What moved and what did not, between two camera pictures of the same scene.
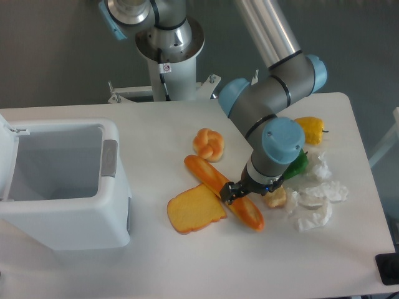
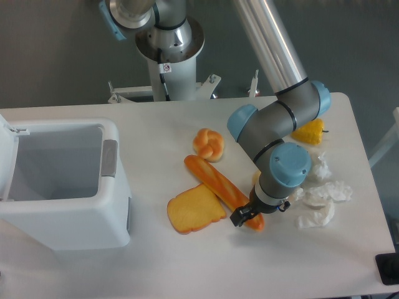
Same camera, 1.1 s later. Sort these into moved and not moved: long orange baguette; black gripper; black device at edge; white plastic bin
Moved: black gripper
Not moved: white plastic bin; black device at edge; long orange baguette
